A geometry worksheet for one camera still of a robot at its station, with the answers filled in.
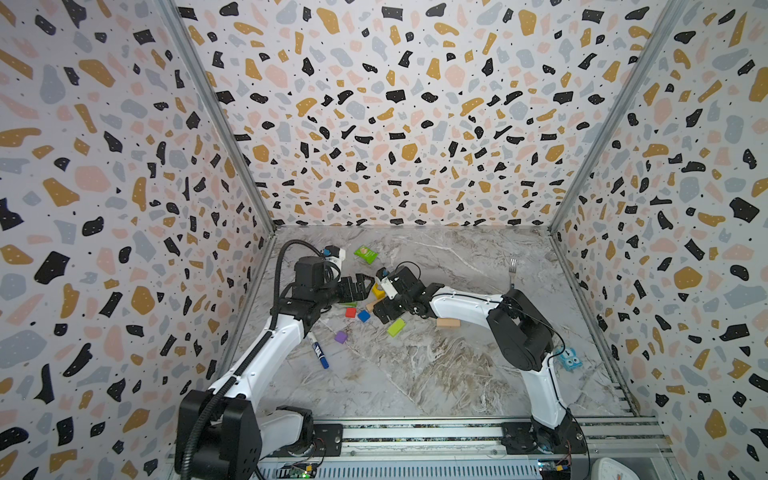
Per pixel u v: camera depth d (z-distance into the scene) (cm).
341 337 92
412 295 76
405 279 76
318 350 88
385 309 86
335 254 73
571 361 86
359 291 73
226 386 42
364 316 96
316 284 64
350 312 97
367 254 113
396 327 94
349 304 99
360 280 74
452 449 73
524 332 55
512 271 110
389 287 80
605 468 68
